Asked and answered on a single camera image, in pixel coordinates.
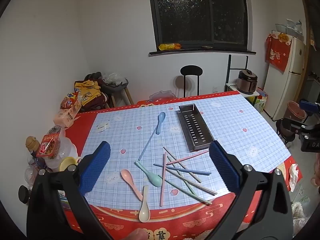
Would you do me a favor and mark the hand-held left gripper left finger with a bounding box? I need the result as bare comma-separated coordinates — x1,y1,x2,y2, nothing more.
26,141,113,240

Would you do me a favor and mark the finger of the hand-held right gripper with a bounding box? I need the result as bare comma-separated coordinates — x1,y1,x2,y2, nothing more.
299,100,320,115
291,119,311,132

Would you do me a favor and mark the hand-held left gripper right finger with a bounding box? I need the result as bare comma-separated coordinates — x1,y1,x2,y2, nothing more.
209,141,293,240

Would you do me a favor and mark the dark blue chopstick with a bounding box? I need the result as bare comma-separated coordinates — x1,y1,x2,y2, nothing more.
153,164,212,175

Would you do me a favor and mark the brown chopstick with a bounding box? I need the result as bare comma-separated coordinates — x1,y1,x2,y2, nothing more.
163,146,202,183

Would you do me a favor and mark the beige chopstick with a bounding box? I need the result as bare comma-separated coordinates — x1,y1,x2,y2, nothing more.
165,168,218,196

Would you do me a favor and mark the pink spoon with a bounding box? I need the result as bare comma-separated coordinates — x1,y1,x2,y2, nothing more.
121,169,143,202

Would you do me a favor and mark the metal utensil tray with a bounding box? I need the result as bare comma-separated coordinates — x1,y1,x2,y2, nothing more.
176,104,215,153

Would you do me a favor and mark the light blue chopstick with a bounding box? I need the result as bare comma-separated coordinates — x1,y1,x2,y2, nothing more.
138,127,158,161

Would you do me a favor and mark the green spoon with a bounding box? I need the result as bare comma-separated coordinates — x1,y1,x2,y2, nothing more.
135,160,163,188

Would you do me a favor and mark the cream spoon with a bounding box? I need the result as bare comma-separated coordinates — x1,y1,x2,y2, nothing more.
139,185,150,223

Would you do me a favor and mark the blue spoon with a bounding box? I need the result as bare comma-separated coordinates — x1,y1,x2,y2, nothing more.
156,112,166,135

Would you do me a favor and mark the person's right hand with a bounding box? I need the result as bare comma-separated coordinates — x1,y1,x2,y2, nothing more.
311,152,320,187

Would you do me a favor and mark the person's left hand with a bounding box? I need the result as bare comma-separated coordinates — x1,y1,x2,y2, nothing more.
124,228,148,240

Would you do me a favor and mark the brown pot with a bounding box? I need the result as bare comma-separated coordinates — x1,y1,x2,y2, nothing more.
287,101,307,123

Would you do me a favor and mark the dark low stool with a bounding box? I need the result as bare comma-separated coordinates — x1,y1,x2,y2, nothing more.
276,118,298,144

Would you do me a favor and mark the white refrigerator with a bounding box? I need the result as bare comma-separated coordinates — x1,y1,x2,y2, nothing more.
264,31,307,121

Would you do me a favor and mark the yellow cup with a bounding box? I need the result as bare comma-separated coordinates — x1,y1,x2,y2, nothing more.
59,157,82,172

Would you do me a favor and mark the clear plastic container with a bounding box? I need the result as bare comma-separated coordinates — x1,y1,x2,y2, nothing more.
46,137,78,172

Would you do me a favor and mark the white sticker card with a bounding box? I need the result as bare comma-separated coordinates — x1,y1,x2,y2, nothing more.
96,120,111,133

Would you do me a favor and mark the crumpled white tissue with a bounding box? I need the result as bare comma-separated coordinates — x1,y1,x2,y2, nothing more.
289,164,300,192

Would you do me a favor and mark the blue plaid mat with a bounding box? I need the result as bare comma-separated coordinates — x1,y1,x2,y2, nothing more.
81,94,292,209

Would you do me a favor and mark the colourful carton box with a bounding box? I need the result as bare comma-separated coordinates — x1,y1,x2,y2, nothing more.
253,88,268,113

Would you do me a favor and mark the red label snack cup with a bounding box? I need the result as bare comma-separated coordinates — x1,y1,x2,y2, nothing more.
37,126,62,159

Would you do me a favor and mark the pale pink snack packet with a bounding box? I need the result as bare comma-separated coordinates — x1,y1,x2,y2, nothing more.
54,109,80,128

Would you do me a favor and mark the red printed cloth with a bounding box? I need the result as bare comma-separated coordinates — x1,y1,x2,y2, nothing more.
265,31,293,72

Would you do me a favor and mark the brown rice cooker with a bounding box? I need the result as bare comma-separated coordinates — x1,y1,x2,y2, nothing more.
237,69,258,95

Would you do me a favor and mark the clear plastic bottle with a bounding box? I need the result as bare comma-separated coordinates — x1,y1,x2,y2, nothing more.
24,155,45,190

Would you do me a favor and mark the bottle with brown cap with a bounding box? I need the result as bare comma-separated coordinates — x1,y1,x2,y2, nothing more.
26,136,40,155

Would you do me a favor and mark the orange snack bag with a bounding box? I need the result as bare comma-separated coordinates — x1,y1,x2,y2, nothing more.
60,92,82,110

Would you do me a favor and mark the pile of yellow snack bags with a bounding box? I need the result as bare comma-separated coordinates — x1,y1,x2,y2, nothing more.
74,79,102,107

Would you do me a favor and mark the small white table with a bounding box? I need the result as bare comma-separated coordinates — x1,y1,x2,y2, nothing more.
225,84,260,105

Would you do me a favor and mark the white fluffy clothing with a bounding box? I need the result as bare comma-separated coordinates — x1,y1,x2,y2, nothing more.
291,201,308,235

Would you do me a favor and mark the black round knob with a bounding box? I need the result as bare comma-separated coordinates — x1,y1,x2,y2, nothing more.
18,185,30,204

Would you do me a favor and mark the clear glassware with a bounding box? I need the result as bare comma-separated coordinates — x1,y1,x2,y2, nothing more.
275,19,304,40

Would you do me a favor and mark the grey stool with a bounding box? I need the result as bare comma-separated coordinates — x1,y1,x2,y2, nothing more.
101,78,134,107

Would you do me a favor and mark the black metal rack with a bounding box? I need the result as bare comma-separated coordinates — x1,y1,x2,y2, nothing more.
226,54,249,92

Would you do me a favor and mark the clear plastic bag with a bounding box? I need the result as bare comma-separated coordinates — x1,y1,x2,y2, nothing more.
102,72,127,85

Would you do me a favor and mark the clear plastic cover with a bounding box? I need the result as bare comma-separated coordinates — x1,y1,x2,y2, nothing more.
149,90,175,101

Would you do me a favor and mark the black round stool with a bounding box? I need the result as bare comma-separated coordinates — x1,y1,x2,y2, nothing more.
180,65,203,98

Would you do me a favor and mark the yellow snack packet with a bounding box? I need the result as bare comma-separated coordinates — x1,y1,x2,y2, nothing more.
159,43,182,51

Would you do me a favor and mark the dark window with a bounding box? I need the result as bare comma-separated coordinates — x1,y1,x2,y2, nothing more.
147,0,257,57

